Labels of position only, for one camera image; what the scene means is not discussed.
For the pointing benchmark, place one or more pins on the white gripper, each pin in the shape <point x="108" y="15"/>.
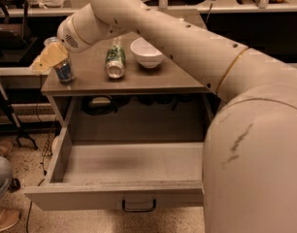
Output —
<point x="67" y="36"/>

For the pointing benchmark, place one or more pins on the blue silver redbull can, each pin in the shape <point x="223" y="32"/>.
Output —
<point x="63" y="69"/>

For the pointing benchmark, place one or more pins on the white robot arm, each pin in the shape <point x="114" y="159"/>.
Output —
<point x="249" y="157"/>

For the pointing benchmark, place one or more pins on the green soda can lying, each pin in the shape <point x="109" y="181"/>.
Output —
<point x="115" y="62"/>

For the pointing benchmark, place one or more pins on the grey cabinet with glossy top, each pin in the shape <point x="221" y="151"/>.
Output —
<point x="112" y="88"/>

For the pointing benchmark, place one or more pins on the open grey top drawer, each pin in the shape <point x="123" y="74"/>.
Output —
<point x="99" y="167"/>

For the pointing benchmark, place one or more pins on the dark chair at left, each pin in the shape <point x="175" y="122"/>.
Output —
<point x="16" y="43"/>

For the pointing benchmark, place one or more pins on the black tripod stand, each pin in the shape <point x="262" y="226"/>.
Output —
<point x="9" y="111"/>

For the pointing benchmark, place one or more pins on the white bowl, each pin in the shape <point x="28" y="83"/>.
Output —
<point x="146" y="54"/>

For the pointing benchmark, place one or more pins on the tan shoe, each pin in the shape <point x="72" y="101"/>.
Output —
<point x="9" y="218"/>

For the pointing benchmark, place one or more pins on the black drawer handle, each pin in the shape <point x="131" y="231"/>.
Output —
<point x="139" y="207"/>

